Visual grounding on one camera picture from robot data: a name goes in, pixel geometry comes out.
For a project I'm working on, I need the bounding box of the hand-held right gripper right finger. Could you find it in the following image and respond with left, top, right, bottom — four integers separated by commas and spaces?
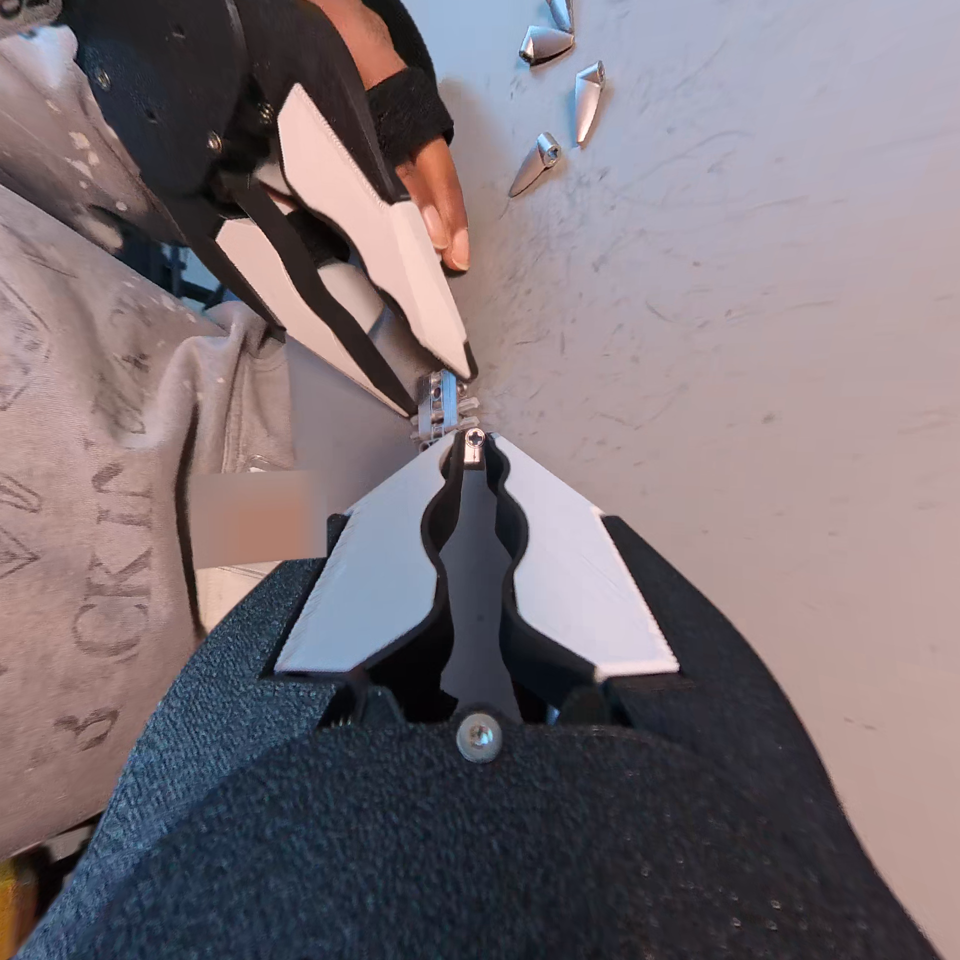
483, 435, 679, 706

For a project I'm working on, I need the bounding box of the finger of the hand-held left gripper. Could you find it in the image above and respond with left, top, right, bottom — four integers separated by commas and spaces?
275, 83, 481, 381
213, 215, 421, 421

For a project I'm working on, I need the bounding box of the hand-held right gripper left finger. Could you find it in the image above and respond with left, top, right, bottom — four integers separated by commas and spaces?
273, 435, 459, 706

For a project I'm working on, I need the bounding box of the small grey beam assembly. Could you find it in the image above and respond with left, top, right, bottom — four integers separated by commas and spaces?
413, 368, 481, 447

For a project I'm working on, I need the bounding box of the grey desk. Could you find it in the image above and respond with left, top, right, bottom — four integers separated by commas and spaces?
285, 0, 960, 960

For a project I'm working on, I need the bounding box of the person's left hand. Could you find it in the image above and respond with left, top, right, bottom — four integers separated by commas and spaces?
308, 0, 474, 276

